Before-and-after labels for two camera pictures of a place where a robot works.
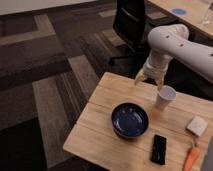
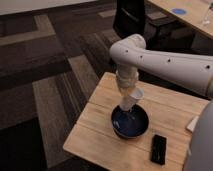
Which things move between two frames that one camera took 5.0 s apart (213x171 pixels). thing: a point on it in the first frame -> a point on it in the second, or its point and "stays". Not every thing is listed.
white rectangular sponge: (197, 125) stays
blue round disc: (179, 11) stays
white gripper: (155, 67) -> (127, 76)
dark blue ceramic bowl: (129, 120) stays
